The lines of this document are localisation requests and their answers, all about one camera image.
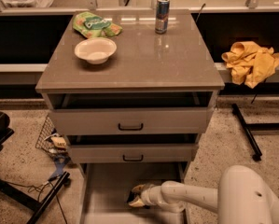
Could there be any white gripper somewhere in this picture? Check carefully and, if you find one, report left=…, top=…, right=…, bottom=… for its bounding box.
left=128, top=183, right=162, bottom=208

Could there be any dark rxbar blueberry bar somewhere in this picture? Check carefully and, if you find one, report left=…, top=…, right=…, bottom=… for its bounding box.
left=126, top=191, right=136, bottom=203

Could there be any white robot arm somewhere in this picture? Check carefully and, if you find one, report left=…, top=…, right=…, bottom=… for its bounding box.
left=128, top=165, right=279, bottom=224

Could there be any bottom grey drawer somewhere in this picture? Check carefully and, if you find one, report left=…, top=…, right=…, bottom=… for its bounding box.
left=78, top=162, right=190, bottom=224

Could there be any grey drawer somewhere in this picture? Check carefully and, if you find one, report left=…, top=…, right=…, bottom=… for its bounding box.
left=78, top=162, right=190, bottom=224
left=68, top=134, right=199, bottom=163
left=46, top=91, right=215, bottom=135

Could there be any middle grey drawer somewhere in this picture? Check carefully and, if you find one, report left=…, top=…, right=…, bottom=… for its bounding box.
left=68, top=134, right=199, bottom=163

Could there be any top grey drawer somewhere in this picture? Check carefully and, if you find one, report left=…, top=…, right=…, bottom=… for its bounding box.
left=46, top=91, right=215, bottom=135

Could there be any grey drawer cabinet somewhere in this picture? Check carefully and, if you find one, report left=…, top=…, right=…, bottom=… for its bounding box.
left=35, top=8, right=226, bottom=176

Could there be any blue tape strip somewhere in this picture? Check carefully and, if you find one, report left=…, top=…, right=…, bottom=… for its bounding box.
left=49, top=156, right=70, bottom=181

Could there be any black stand leg left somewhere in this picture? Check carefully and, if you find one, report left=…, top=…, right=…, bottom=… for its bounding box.
left=0, top=168, right=72, bottom=224

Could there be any black stand leg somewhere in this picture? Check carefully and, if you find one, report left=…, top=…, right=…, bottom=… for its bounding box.
left=0, top=168, right=72, bottom=224
left=231, top=104, right=279, bottom=161

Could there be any black stand leg right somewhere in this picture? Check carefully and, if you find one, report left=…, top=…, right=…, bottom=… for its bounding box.
left=231, top=104, right=279, bottom=161

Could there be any white paper bowl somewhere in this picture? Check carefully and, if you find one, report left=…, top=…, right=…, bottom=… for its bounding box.
left=75, top=37, right=117, bottom=64

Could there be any yellow cloth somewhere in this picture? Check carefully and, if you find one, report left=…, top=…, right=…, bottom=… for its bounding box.
left=221, top=41, right=279, bottom=89

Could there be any green chip bag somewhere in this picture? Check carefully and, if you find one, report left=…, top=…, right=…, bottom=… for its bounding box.
left=73, top=11, right=122, bottom=39

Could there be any blue energy drink can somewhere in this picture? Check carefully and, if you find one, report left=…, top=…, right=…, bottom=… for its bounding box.
left=155, top=0, right=170, bottom=34

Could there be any wire basket with clutter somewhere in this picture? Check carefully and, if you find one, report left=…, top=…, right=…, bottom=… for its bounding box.
left=35, top=116, right=68, bottom=159

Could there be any black floor cable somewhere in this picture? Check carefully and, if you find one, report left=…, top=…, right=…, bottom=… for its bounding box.
left=5, top=179, right=70, bottom=224

